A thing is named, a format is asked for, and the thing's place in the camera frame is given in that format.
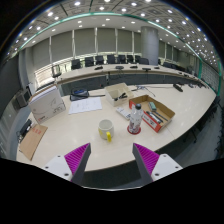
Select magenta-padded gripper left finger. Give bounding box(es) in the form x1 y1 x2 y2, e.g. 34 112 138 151
42 142 92 186

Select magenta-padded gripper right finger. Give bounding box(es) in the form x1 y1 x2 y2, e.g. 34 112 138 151
131 142 184 186

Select clear printed-label water bottle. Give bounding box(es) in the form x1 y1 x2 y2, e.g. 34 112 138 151
128 103 145 135

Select flat round red coaster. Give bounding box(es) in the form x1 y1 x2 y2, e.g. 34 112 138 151
126 124 142 136

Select black pen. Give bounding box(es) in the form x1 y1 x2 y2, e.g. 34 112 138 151
145 110 169 125

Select flat cardboard box red label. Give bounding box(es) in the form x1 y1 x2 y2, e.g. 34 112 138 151
128 94 176 134

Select brown envelope red print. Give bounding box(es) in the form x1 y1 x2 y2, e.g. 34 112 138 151
18 123 49 162

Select small green box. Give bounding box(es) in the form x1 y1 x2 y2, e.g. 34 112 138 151
148 101 158 112

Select white printed paper sheet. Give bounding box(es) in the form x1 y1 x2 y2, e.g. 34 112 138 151
68 96 103 115

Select black power adapter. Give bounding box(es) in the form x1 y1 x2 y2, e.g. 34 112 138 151
18 118 33 138

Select large white paper carton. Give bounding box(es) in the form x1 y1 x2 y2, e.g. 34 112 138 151
28 85 67 125

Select black desk telephone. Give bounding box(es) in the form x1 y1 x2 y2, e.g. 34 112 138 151
69 87 90 102

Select black clip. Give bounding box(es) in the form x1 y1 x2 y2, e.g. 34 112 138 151
113 92 128 102

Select small open beige box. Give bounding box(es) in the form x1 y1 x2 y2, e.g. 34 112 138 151
104 82 135 108

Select black table microphone base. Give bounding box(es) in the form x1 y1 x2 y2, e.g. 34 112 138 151
172 83 184 93

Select grey monitor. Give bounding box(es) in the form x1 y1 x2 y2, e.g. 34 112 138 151
14 88 33 108

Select long curved conference desk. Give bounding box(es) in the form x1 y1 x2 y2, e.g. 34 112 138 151
54 63 209 96

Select row of black office chairs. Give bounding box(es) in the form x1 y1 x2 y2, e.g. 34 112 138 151
51 54 151 79

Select round ceiling lights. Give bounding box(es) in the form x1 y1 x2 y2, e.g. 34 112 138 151
13 0 221 68

